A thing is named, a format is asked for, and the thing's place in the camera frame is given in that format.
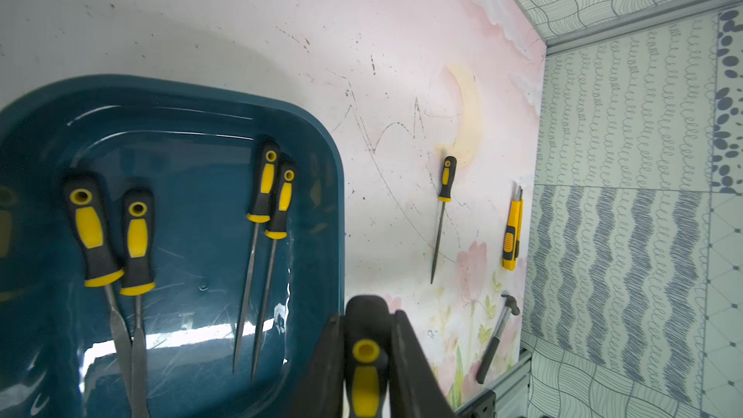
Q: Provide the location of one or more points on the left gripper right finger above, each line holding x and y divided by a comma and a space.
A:
414, 390

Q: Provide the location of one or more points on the yellow utility knife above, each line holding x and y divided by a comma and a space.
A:
511, 246

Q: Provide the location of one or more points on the hammer with black handle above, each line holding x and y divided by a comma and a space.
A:
511, 309

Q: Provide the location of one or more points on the teal plastic storage box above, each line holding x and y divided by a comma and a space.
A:
195, 149

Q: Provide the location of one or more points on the aluminium rail frame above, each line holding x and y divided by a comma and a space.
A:
507, 396

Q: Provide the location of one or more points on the file tool yellow black handle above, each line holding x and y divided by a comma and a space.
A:
138, 279
85, 207
258, 214
445, 196
366, 371
275, 230

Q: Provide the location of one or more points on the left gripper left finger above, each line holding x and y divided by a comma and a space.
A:
319, 392

